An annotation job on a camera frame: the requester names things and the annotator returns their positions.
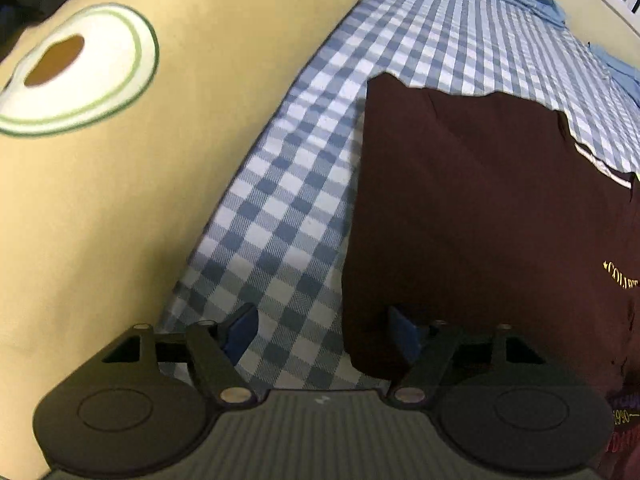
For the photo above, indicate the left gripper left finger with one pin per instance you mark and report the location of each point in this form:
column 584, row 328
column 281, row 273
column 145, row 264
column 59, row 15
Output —
column 215, row 349

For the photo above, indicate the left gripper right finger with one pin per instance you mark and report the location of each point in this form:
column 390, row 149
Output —
column 428, row 351

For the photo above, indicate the dark maroon printed t-shirt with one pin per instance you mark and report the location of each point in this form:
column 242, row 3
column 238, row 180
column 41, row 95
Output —
column 484, row 210

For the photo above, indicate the blue white checkered bedsheet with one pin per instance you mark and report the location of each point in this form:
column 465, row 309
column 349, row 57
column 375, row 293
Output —
column 278, row 238

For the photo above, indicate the yellow avocado print pillow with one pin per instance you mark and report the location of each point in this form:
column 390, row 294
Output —
column 122, row 124

